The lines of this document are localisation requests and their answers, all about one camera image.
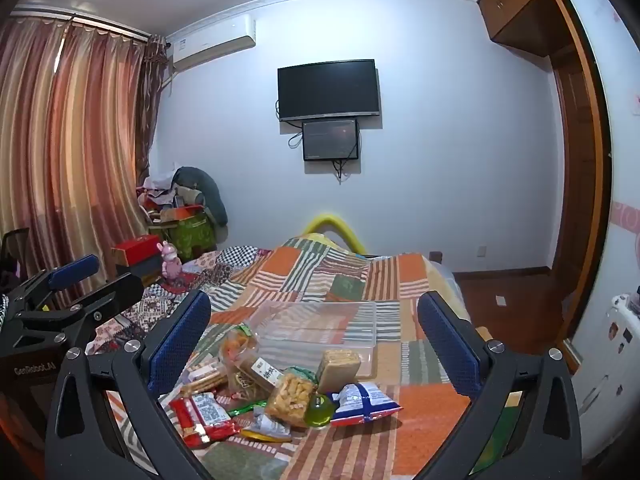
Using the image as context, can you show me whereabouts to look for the striped orange curtain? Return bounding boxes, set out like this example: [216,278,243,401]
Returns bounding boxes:
[0,7,169,311]

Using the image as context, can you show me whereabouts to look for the clear plastic container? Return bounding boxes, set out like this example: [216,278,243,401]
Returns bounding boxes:
[247,301,378,380]

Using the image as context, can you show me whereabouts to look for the yellow fried snack bag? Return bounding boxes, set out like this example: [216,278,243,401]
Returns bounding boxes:
[264,366,319,429]

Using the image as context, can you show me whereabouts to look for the cracker packet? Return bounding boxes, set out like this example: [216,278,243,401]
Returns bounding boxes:
[179,364,227,397]

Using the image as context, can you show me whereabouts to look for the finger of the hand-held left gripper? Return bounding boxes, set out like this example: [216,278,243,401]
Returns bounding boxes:
[10,254,100,312]
[15,274,146,356]

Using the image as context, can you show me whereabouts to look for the red sausage packet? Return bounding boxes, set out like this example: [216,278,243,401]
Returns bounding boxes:
[169,391,242,449]

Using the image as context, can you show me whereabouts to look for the black wall television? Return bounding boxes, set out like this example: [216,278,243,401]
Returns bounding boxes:
[277,58,381,122]

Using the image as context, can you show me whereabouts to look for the yellow bed headboard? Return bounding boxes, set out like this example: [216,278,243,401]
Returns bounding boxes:
[299,213,369,257]

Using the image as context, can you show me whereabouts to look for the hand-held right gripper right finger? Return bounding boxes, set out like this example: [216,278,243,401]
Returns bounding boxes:
[416,290,583,480]

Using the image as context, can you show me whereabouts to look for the green cardboard box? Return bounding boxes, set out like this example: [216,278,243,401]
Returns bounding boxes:
[161,211,219,262]

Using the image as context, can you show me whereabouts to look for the blue white snack bag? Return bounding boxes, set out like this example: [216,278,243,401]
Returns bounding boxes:
[330,381,404,429]

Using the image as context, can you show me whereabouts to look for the orange snack packet green edge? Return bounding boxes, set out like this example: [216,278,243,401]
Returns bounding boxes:
[219,324,259,392]

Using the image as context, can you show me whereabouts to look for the small black monitor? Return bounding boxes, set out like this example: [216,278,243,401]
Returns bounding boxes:
[301,118,361,162]

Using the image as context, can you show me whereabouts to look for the black office chair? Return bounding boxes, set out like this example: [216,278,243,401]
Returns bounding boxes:
[0,227,32,291]

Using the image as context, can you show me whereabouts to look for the green jelly cup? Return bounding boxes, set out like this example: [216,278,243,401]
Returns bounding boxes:
[307,393,335,429]

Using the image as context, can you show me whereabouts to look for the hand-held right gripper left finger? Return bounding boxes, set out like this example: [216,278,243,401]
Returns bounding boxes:
[44,289,216,480]

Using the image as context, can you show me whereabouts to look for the white air conditioner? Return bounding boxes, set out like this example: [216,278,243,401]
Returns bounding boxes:
[166,14,257,72]

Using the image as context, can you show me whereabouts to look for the red box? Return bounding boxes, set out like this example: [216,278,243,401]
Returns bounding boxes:
[110,236,169,267]

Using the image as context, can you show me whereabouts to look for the pink plush toy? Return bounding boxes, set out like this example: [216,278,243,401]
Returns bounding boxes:
[156,240,184,282]

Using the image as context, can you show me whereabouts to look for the dark box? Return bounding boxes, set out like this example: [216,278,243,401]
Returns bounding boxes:
[115,260,162,287]

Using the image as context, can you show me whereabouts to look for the pile of clothes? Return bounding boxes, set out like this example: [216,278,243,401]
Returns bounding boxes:
[136,165,229,229]

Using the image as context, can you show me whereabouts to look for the tan cake block packet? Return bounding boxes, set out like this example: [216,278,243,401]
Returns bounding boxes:
[315,349,362,394]

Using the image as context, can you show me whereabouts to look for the white cabinet with stickers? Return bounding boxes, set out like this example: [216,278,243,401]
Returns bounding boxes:
[570,282,640,463]

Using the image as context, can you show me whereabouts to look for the checkered blanket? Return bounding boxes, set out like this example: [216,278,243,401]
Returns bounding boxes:
[177,243,273,293]

